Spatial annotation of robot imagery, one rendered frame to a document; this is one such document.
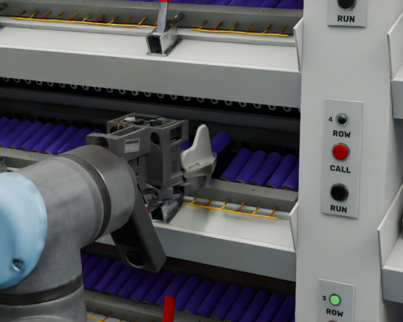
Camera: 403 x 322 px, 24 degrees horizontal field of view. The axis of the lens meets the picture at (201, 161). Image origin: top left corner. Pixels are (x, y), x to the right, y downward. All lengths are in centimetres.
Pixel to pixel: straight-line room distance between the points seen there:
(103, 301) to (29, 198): 48
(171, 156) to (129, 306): 33
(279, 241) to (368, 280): 11
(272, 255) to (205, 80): 21
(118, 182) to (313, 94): 23
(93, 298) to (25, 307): 45
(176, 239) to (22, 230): 34
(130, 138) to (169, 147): 5
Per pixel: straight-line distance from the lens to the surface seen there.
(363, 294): 100
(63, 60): 113
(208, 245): 107
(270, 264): 105
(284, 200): 106
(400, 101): 94
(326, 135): 97
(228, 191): 109
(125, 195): 89
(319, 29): 95
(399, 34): 94
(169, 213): 110
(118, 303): 125
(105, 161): 89
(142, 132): 95
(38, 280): 82
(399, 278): 99
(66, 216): 82
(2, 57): 119
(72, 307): 84
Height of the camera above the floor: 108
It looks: 15 degrees down
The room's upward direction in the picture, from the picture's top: straight up
